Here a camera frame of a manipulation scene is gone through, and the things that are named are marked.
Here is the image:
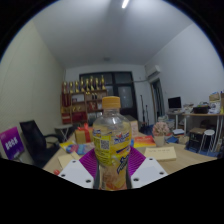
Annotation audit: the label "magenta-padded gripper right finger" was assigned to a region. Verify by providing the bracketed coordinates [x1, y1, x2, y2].
[128, 146, 169, 189]

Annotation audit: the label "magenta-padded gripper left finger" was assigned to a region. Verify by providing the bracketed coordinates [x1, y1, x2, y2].
[58, 148, 101, 189]

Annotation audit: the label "orange-capped yellow drink bottle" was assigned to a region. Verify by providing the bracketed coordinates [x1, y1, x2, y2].
[92, 96, 133, 191]

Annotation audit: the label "pale yellow paper sheet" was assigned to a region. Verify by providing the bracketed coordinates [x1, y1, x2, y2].
[57, 153, 81, 169]

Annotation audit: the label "yellow envelope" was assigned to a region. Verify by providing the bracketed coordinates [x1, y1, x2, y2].
[143, 146, 178, 163]

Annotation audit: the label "orange book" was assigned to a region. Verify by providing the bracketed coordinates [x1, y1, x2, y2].
[133, 135, 157, 149]

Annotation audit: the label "yellow gift box, red ribbon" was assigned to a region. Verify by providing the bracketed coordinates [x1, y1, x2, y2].
[74, 123, 94, 145]

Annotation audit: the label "pink flowers in white pot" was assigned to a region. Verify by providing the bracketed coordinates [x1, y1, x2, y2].
[152, 121, 171, 148]

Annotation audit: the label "small white side table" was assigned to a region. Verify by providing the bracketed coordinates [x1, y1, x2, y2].
[54, 123, 74, 143]

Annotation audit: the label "tan cardboard box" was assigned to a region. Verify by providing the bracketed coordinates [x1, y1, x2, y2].
[124, 114, 139, 138]

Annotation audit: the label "black office chair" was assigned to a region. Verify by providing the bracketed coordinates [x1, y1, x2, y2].
[19, 119, 63, 168]

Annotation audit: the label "wooden shelf unit with trophies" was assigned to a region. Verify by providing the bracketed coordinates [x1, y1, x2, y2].
[60, 74, 108, 125]

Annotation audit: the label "purple sign board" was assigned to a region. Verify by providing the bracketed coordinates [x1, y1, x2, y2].
[0, 126, 25, 161]

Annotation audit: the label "white round stool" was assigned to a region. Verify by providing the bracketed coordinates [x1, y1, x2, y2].
[199, 129, 216, 154]

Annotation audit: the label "computer monitor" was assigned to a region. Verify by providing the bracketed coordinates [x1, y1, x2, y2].
[167, 96, 183, 113]

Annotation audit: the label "cluttered wooden side desk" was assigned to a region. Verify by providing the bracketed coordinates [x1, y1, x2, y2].
[166, 93, 224, 154]

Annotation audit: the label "dark glass door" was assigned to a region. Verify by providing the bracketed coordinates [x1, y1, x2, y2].
[79, 71, 138, 121]

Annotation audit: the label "white wall air conditioner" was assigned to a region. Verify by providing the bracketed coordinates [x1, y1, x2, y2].
[144, 64, 162, 81]

